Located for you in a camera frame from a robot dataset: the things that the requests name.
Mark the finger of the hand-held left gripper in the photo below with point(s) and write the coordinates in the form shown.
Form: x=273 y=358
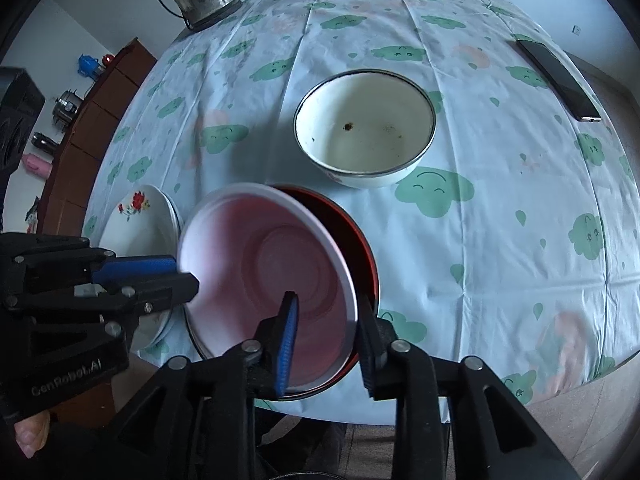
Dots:
x=140 y=265
x=170 y=290

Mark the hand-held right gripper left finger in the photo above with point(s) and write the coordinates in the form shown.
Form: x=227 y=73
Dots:
x=287 y=342

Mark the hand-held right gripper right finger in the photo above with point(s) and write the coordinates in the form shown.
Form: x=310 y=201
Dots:
x=366 y=360

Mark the pink floral white plate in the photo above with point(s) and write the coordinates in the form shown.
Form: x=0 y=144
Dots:
x=176 y=225

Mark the red plastic bowl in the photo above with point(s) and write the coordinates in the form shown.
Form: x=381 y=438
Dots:
x=260 y=260

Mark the stainless steel bowl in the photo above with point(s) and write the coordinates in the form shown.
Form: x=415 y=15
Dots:
x=362 y=255

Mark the person's left hand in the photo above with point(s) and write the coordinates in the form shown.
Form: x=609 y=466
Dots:
x=32 y=432

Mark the brown wooden sideboard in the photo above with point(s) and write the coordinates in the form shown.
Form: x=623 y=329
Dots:
x=85 y=150

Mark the pink bottle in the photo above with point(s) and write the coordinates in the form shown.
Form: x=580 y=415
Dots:
x=36 y=166

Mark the black thermos flask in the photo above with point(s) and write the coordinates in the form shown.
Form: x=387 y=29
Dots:
x=45 y=143

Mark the steel rice cooker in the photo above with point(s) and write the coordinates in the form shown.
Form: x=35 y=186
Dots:
x=66 y=110

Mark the cloud print tablecloth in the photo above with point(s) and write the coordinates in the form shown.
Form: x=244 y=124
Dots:
x=490 y=200

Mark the blue water bottle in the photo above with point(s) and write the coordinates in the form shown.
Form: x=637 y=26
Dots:
x=89 y=66

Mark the white enamel bowl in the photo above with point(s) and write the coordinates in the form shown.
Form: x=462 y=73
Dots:
x=365 y=135

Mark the black smartphone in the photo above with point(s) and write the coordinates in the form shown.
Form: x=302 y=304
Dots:
x=560 y=80

